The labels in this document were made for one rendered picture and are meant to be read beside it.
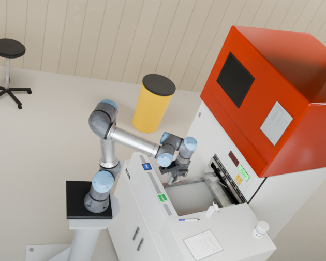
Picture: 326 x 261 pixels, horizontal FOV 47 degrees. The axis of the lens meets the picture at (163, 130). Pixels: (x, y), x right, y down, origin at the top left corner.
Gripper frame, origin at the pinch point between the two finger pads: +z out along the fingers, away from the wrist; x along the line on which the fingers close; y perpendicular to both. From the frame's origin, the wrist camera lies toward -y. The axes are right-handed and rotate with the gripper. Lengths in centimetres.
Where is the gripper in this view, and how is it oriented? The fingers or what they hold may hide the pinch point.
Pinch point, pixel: (168, 183)
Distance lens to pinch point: 224.0
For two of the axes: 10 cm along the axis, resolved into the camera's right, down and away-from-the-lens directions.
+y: 8.7, -0.6, 4.9
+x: -3.9, -6.8, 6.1
